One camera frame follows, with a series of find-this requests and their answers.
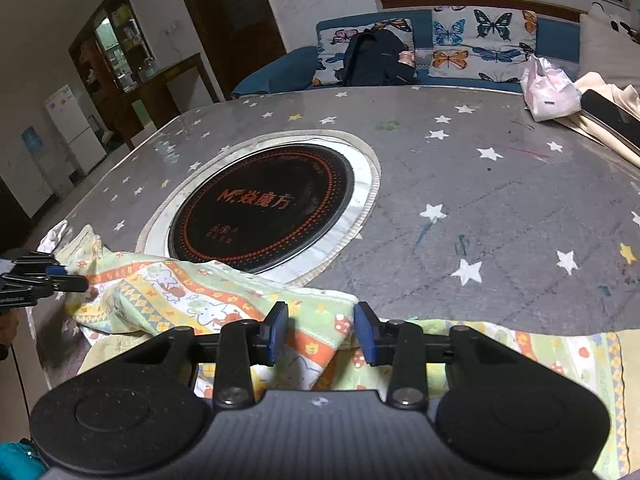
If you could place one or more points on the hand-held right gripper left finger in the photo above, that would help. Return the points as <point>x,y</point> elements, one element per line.
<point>277,331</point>

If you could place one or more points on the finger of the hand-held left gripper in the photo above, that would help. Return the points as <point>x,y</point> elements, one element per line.
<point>57,272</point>
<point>70,284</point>

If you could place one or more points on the large butterfly print cushion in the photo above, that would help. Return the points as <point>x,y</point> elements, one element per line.
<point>475,30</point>

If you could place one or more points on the black round induction cooktop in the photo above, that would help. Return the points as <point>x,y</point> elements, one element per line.
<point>260,210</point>

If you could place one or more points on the teal fabric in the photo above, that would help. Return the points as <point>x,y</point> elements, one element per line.
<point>17,460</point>

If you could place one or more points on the grey star tablecloth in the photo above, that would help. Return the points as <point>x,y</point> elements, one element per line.
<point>475,200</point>

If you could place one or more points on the white plastic bag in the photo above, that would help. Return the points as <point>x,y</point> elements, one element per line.
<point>547,95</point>

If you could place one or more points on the blue water dispenser bottle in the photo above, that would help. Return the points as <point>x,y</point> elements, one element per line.
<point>31,140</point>

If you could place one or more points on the blue sofa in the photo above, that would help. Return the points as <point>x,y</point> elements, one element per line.
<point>280,70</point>

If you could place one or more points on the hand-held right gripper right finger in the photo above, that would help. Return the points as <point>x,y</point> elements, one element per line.
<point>365,334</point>

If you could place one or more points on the white pillow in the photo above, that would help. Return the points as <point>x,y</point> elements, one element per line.
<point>605,50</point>

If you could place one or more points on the dark wooden door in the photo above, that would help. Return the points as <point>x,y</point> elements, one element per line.
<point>235,20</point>

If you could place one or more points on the small butterfly print cushion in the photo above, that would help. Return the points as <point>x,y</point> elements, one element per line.
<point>332,40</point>

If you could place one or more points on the wooden cabinet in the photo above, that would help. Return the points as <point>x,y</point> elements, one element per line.
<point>150,95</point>

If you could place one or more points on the small white cloth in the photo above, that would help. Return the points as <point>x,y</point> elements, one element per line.
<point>52,237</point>

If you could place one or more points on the white refrigerator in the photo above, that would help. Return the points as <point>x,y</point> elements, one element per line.
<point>70,125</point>

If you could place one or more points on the black backpack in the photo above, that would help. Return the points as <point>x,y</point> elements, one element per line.
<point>372,60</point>

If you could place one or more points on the green patterned cloth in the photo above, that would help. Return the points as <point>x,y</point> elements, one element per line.
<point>200,300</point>

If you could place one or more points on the cream garment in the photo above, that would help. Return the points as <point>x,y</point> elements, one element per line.
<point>607,82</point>

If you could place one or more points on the pink bottle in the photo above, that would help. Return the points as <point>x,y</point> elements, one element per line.
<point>406,58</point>

